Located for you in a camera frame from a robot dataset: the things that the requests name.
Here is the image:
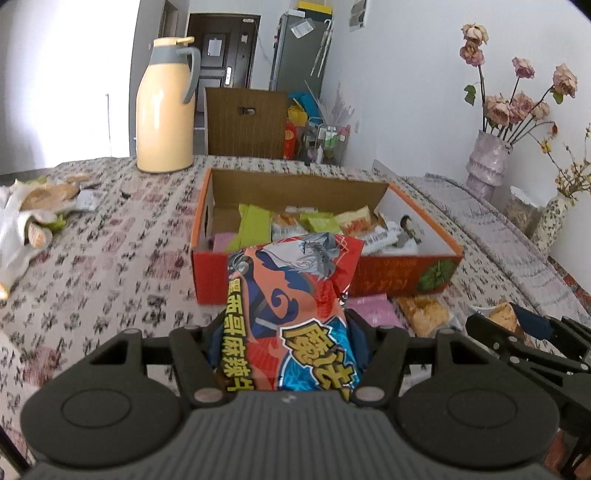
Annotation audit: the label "pink ribbed vase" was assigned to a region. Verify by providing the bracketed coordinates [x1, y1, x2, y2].
[465, 130, 513, 200]

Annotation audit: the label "white umbrella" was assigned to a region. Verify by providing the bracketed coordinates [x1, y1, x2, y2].
[310, 19, 333, 77]

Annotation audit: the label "pale pink snack packet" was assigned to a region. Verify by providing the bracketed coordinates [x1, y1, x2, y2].
[346, 295, 402, 329]

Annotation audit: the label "wire rack with bottles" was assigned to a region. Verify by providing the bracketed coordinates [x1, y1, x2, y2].
[302, 120, 352, 166]

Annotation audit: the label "white printed snack packet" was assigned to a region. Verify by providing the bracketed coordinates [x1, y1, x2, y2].
[360, 222, 421, 254]

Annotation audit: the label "red cardboard box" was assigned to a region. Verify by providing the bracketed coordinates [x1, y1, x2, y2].
[190, 167, 465, 305]

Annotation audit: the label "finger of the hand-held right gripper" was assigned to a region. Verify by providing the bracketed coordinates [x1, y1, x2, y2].
[510, 302, 591, 360]
[465, 315, 591, 384]

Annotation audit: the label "dark brown door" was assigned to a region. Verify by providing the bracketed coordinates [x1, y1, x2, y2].
[187, 13, 262, 90]

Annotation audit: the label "grey refrigerator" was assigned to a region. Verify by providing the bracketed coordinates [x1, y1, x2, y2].
[269, 11, 333, 93]

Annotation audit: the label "pile of bread packets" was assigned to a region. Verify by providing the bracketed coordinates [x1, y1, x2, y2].
[0, 180, 65, 296]

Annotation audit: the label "white board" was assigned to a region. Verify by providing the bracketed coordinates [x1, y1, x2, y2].
[369, 159, 407, 179]

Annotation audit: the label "dried pink roses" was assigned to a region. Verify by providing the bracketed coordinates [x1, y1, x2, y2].
[459, 23, 578, 139]

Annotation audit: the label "white label packet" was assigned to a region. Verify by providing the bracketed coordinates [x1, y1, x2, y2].
[74, 190, 105, 212]

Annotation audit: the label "brown wooden chair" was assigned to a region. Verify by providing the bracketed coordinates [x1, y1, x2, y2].
[204, 87, 289, 160]

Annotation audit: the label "red blue cartoon snack bag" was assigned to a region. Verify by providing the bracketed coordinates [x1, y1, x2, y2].
[222, 232, 365, 404]

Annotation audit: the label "dried lavender bunch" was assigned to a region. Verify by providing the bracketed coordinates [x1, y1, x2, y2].
[330, 80, 356, 127]

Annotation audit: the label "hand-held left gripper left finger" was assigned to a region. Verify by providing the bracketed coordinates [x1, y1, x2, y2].
[89, 323, 229, 409]

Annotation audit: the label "grey quilted blanket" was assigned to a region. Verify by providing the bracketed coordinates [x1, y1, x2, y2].
[406, 173, 591, 324]

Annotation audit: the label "clear bread packet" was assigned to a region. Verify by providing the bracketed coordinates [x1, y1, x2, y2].
[23, 173, 93, 217]

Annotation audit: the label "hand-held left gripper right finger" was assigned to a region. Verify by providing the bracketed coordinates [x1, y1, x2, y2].
[346, 310, 502, 409]

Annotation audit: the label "floral patterned vase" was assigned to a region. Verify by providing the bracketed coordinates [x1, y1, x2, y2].
[531, 193, 568, 257]

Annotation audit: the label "clear storage jar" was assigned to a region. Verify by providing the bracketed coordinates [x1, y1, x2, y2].
[503, 185, 543, 232]

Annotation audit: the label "yellow thermos jug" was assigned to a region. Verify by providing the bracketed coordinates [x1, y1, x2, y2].
[135, 37, 201, 175]

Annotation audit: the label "yellow orange snack packet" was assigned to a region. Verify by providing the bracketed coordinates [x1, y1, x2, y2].
[335, 208, 375, 238]

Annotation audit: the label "yellow flower branches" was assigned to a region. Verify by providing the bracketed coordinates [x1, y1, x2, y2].
[538, 122, 591, 199]

